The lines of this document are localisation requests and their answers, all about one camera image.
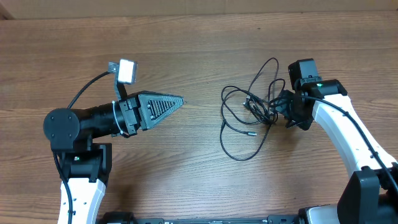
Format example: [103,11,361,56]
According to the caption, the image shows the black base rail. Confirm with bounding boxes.
[95,212,305,224]

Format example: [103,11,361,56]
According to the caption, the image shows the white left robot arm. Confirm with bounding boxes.
[43,91,184,223]

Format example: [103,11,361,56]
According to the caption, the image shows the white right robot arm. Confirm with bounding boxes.
[272,58,397,224]

